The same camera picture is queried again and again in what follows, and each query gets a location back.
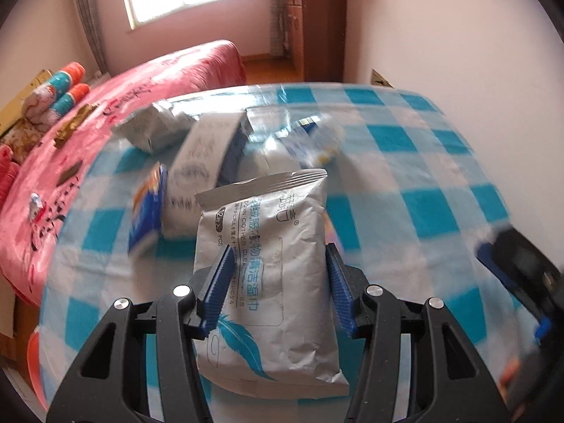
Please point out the yellow cardboard box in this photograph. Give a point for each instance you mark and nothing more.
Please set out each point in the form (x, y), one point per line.
(17, 105)

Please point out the person's right hand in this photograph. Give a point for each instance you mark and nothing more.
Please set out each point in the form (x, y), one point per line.
(511, 372)

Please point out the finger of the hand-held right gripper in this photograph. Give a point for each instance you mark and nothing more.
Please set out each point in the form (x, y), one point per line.
(543, 332)
(487, 251)

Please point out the blue orange box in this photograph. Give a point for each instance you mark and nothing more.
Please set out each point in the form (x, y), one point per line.
(147, 211)

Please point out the brown cardboard box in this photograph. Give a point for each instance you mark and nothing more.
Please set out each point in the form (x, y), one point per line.
(6, 326)

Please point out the checkered curtain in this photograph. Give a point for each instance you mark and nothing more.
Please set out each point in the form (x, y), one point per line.
(88, 17)
(277, 22)

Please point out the gold cloth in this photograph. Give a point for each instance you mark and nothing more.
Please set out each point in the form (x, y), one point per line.
(75, 123)

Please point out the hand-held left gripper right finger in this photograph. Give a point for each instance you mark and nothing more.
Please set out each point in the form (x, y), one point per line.
(339, 291)

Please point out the red plastic container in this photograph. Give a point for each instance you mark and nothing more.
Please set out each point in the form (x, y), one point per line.
(35, 361)

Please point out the brown wooden cabinet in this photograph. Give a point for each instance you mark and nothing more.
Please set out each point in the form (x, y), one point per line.
(321, 31)

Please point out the small plastic bottle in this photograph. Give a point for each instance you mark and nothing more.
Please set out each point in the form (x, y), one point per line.
(36, 207)

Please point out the silver foil packet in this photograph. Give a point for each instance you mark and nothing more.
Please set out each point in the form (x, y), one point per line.
(150, 130)

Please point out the white wet wipes pack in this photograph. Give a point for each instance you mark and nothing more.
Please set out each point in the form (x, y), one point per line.
(273, 238)

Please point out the pink bed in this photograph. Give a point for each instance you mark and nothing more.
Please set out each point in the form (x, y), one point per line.
(154, 79)

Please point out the white long box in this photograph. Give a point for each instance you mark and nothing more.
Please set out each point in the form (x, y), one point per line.
(198, 154)

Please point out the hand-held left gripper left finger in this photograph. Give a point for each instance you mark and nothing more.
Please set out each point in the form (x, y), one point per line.
(216, 291)

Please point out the red plush pillow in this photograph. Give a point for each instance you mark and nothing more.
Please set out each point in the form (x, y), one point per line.
(9, 176)

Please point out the blue checkered tablecloth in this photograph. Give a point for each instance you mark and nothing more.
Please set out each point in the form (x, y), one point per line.
(396, 176)

